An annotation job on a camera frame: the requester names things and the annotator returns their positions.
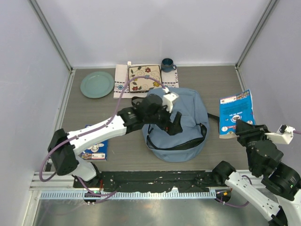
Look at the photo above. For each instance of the blue student backpack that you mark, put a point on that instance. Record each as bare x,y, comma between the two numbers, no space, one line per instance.
184,136

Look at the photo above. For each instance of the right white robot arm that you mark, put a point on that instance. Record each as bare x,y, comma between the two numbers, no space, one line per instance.
265,161

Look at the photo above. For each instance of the blue book with plates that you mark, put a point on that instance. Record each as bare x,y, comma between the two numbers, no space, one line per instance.
97,152

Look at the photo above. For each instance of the square floral plate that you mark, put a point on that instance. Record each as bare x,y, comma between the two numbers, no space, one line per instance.
144,78

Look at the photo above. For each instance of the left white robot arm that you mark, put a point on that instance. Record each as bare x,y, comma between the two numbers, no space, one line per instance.
65,147

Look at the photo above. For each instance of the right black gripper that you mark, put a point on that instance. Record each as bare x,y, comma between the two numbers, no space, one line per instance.
244,130

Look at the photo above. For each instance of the slotted cable duct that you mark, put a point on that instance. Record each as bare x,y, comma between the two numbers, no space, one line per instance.
83,194

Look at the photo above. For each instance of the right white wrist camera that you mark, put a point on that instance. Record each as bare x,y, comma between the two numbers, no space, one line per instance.
284,135

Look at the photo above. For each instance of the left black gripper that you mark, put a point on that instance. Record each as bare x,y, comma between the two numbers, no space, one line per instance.
172,128

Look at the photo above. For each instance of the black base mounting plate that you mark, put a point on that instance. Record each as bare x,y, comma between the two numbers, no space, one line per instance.
187,181

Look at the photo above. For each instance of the dark blue mug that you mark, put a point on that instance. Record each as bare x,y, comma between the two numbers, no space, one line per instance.
167,65

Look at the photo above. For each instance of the white fork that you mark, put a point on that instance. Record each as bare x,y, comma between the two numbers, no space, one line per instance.
129,63

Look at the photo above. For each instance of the small blue book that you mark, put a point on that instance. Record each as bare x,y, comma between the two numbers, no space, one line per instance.
234,108

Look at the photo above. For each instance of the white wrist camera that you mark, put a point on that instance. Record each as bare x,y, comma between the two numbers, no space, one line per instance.
284,135
169,99

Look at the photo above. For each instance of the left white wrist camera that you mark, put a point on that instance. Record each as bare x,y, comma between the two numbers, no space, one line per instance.
169,99

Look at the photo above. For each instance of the green round plate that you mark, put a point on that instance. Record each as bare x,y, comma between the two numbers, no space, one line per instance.
97,85

